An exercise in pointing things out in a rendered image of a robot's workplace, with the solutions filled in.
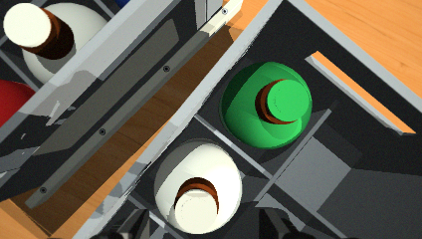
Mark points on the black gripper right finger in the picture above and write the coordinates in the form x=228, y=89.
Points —
x=271, y=226

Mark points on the dark grey plastic crate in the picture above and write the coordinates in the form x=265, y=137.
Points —
x=352, y=173
x=92, y=86

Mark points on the white bottle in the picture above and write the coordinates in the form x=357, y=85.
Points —
x=198, y=187
x=50, y=36

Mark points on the red bottle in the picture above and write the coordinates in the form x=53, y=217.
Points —
x=12, y=96

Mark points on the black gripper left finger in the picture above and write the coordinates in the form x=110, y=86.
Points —
x=136, y=226

